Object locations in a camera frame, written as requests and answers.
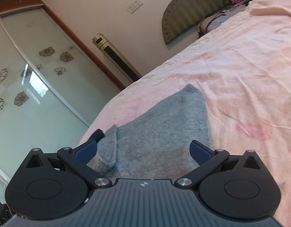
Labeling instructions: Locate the pink bed sheet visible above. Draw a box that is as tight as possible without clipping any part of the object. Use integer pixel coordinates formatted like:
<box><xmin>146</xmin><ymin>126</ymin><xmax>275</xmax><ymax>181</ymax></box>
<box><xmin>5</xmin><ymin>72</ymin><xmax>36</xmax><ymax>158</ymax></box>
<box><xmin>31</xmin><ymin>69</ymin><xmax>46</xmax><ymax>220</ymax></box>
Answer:
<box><xmin>82</xmin><ymin>0</ymin><xmax>291</xmax><ymax>226</ymax></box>

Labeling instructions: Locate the white wall socket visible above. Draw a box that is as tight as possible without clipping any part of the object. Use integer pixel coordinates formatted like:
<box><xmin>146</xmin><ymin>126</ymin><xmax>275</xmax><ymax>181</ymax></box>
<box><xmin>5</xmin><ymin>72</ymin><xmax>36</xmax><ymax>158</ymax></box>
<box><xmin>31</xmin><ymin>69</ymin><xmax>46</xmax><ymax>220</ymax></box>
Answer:
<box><xmin>126</xmin><ymin>0</ymin><xmax>143</xmax><ymax>14</ymax></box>

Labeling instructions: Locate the glass wardrobe sliding door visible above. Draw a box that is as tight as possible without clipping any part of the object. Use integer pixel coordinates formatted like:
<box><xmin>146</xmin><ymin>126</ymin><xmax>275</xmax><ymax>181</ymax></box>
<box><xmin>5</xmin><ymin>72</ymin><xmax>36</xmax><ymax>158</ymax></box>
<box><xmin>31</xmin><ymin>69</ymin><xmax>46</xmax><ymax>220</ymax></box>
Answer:
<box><xmin>0</xmin><ymin>7</ymin><xmax>121</xmax><ymax>190</ymax></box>

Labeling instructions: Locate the olive green padded headboard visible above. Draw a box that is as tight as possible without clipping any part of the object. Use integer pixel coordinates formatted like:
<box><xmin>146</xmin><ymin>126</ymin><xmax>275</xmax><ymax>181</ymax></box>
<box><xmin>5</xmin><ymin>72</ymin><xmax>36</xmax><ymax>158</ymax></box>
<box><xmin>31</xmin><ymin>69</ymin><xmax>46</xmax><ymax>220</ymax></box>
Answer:
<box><xmin>161</xmin><ymin>0</ymin><xmax>225</xmax><ymax>45</ymax></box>

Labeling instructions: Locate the brown wooden wardrobe frame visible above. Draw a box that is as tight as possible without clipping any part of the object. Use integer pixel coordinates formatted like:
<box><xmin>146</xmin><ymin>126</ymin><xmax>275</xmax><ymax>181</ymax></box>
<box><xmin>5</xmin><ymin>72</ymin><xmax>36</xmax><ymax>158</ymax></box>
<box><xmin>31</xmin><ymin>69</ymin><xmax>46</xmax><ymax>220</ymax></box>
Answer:
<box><xmin>0</xmin><ymin>0</ymin><xmax>125</xmax><ymax>90</ymax></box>

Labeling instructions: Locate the grey and navy knit sweater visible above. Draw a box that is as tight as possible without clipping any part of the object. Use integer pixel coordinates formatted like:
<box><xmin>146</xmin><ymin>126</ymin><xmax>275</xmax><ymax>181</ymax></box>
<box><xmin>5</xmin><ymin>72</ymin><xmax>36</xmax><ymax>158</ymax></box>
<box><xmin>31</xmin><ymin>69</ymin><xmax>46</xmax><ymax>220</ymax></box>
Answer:
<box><xmin>88</xmin><ymin>84</ymin><xmax>213</xmax><ymax>181</ymax></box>

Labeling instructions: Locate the gold tower fan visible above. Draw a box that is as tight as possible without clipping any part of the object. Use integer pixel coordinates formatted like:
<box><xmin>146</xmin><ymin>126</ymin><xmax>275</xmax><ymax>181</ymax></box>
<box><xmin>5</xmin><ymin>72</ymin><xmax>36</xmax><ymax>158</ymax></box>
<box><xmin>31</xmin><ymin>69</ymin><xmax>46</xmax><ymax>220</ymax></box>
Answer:
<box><xmin>92</xmin><ymin>33</ymin><xmax>142</xmax><ymax>83</ymax></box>

